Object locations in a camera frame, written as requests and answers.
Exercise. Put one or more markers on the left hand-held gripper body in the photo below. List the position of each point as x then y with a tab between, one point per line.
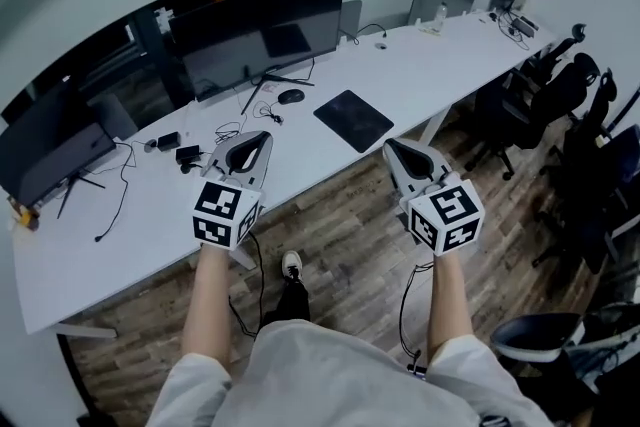
220	215

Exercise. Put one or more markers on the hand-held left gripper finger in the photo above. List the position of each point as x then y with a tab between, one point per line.
220	154
266	162

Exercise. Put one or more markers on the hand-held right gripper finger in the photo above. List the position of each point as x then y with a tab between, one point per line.
395	170
430	154

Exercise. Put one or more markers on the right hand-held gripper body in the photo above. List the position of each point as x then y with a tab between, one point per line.
445	220

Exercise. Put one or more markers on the black computer mouse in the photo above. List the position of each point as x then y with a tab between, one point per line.
291	96

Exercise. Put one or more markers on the person's right forearm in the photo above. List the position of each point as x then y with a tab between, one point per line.
452	305

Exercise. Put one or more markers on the person's left forearm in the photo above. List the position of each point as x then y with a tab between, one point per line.
207	300

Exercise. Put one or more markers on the black mouse pad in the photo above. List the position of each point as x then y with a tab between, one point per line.
352	120

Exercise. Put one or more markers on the black power adapter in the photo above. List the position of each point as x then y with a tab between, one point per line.
168	140
187	154

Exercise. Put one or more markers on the person's white shoe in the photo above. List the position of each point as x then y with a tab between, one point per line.
292	265

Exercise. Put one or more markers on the person's black trouser leg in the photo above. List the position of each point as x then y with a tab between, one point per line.
290	307

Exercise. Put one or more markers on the large black monitor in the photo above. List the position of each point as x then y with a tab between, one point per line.
250	35

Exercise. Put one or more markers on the black mesh office chair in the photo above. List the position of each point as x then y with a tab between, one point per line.
545	110

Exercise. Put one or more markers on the clear water bottle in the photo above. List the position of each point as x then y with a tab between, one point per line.
440	17

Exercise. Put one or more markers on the blue cushioned office chair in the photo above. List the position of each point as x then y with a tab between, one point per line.
535	332

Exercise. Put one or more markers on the black chair with jacket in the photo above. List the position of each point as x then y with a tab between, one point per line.
590	165

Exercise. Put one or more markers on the small black monitor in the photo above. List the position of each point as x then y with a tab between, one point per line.
45	150

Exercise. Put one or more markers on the dark blue jacket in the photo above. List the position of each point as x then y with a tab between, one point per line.
625	175

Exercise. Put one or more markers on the black chair with slim headrest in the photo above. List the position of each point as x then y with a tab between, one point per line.
579	35

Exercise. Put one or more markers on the person in white sleeve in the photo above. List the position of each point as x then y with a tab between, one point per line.
325	375

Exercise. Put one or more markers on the yellow small object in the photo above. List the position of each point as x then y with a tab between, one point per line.
25	215

